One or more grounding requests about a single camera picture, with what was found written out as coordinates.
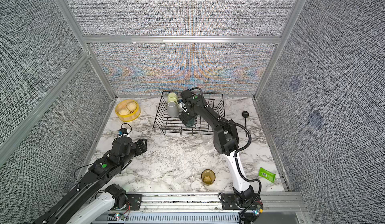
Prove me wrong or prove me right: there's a green snack packet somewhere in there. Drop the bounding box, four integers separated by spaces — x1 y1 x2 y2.
258 167 276 183

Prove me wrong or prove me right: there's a left steamed bun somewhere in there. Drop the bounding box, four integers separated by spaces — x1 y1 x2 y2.
118 108 131 116

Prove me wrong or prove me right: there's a clear glass cup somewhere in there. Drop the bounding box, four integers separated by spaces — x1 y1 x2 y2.
204 142 214 151

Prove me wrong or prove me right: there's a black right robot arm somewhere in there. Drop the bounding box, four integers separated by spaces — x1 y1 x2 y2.
178 87 262 209

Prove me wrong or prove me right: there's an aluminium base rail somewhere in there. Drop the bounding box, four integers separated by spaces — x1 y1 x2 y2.
94 191 312 224

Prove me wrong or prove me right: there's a grey mug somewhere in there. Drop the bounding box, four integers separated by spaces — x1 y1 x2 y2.
167 101 179 118

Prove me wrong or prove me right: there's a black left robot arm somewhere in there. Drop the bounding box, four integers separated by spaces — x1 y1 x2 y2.
33 136 147 224

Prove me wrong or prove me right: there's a yellow bamboo steamer basket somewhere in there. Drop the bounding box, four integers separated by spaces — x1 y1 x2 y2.
115 99 141 122

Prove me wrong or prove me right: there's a light green mug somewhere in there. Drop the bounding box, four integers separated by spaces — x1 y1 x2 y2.
167 92 178 104

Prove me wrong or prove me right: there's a dark green mug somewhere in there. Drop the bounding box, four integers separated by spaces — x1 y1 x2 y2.
185 117 197 128

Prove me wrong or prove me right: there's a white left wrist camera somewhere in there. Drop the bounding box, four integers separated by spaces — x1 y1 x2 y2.
118 128 128 138

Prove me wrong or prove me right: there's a steamed bun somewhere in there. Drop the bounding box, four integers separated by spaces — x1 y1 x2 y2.
118 108 131 116
126 101 137 112

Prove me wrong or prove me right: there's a right steamed bun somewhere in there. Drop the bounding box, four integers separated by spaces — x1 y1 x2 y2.
126 101 137 112

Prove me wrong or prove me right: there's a black wire dish rack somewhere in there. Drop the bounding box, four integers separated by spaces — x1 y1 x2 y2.
153 91 226 137

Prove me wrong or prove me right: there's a black ladle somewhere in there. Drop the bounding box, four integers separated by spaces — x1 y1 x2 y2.
242 111 250 130

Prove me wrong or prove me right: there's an amber glass cup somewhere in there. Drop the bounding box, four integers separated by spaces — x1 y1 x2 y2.
201 169 216 185

